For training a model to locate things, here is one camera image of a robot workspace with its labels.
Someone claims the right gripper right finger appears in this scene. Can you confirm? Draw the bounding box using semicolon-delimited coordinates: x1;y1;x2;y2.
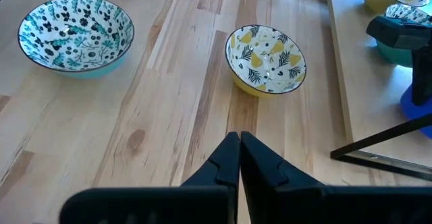
240;131;325;190

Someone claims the teal floral-pattern bowl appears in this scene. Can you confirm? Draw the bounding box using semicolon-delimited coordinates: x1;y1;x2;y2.
17;0;136;80
375;3;432;68

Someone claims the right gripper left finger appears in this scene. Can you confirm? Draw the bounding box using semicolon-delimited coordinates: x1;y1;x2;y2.
180;131;241;188

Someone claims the black aluminium table frame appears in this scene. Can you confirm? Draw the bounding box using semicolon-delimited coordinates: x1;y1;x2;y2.
292;0;432;181

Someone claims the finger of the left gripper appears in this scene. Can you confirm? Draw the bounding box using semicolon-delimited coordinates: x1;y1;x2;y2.
412;47;432;106

